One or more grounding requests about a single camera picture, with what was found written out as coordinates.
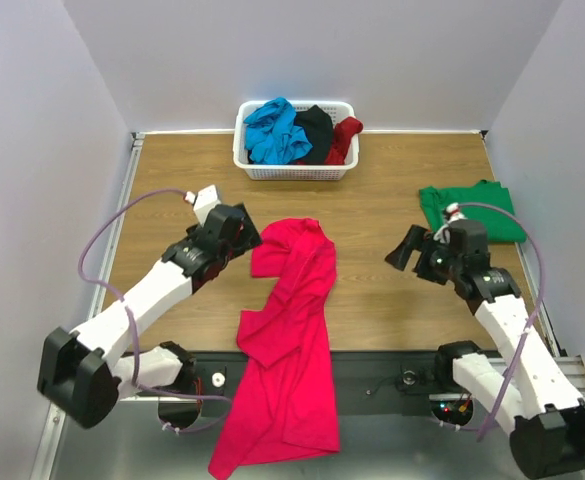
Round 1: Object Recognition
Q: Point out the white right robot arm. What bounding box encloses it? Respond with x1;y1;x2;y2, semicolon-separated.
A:
385;218;585;479

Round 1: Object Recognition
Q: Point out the aluminium frame rail right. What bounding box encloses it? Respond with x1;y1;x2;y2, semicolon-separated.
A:
515;244;585;399

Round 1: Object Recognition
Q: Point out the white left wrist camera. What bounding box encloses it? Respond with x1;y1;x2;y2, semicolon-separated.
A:
184;185;221;225

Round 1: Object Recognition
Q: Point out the dark red t shirt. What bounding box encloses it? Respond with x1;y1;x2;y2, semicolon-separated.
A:
295;116;363;166

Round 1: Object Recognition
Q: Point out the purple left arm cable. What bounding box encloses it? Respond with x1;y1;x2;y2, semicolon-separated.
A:
79;187;233;435

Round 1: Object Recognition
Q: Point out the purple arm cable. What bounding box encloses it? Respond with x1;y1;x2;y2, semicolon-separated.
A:
79;187;233;435
439;201;546;442

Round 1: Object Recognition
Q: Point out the green folded t shirt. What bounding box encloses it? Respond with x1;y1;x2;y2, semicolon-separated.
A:
419;180;527;243

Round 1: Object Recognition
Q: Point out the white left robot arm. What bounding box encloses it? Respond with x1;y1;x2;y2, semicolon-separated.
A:
37;203;261;429

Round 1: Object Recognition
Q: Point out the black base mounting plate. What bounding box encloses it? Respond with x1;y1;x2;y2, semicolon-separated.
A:
74;349;498;419

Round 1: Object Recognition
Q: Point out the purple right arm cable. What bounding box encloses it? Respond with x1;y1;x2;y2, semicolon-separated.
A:
439;201;546;442

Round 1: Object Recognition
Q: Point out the white plastic basket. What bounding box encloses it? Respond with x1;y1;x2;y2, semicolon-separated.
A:
233;100;360;181

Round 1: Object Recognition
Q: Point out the black t shirt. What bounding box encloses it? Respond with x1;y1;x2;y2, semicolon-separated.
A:
294;105;333;165

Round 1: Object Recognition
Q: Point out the blue t shirt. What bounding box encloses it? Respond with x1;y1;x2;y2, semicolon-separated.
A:
243;97;312;166

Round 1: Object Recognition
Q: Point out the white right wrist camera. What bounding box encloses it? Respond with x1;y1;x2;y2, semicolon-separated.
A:
442;202;466;225

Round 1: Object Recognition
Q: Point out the aluminium frame rail left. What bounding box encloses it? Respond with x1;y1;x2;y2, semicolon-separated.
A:
77;132;147;320

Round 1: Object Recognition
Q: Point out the pink red t shirt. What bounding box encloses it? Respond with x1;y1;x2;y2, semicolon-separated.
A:
208;218;341;479

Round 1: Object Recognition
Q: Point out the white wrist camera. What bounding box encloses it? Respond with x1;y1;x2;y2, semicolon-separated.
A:
442;202;466;225
184;185;221;225

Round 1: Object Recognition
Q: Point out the aluminium frame rail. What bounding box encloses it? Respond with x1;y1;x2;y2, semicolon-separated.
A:
515;244;585;399
77;132;147;320

